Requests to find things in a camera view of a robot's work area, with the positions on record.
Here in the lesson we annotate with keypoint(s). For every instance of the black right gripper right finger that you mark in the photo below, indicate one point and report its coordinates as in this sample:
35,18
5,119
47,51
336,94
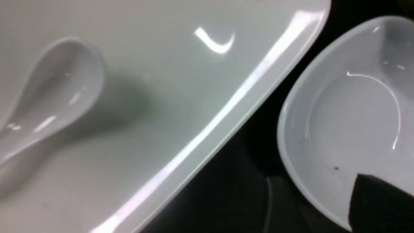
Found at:
379,207

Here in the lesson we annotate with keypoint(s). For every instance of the small white bowl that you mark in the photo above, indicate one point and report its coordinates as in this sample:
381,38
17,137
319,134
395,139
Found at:
351,111

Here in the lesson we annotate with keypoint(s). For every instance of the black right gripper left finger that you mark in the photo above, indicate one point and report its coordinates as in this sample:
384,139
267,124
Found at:
283,214

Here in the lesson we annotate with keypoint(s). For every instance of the large white square plate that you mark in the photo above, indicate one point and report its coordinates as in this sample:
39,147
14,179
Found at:
182,77

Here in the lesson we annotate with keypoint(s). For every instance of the white ceramic soup spoon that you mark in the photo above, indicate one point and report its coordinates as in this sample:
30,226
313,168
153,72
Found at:
63,84

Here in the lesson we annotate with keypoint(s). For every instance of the black plastic serving tray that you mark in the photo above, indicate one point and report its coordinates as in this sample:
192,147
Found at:
230,195

